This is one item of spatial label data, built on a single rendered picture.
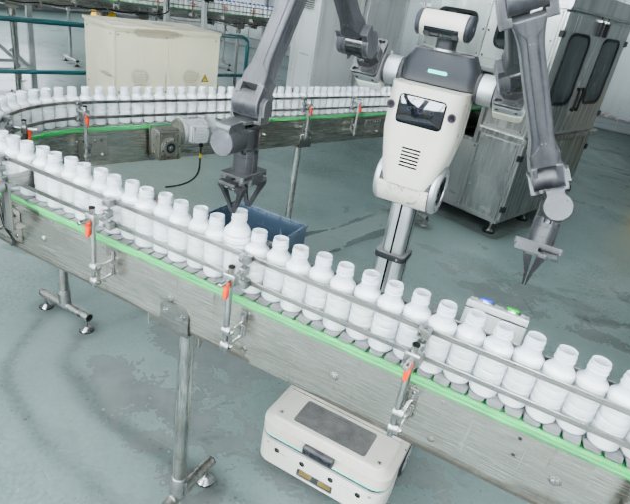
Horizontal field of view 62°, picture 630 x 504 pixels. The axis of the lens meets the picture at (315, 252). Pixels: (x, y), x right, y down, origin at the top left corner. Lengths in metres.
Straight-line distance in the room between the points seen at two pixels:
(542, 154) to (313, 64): 6.04
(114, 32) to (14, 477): 3.75
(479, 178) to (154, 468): 3.64
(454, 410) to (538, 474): 0.20
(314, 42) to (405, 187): 5.53
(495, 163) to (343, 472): 3.36
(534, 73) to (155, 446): 1.87
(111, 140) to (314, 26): 4.81
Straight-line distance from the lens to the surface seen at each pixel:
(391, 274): 1.84
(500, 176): 4.78
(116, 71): 5.14
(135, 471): 2.23
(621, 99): 13.04
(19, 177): 1.78
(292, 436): 2.04
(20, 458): 2.35
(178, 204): 1.38
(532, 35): 1.17
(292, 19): 1.26
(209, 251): 1.34
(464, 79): 1.67
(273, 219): 1.94
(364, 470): 1.99
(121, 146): 2.69
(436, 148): 1.63
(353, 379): 1.24
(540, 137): 1.23
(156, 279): 1.48
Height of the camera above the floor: 1.70
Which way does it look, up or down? 26 degrees down
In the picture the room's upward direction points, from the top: 10 degrees clockwise
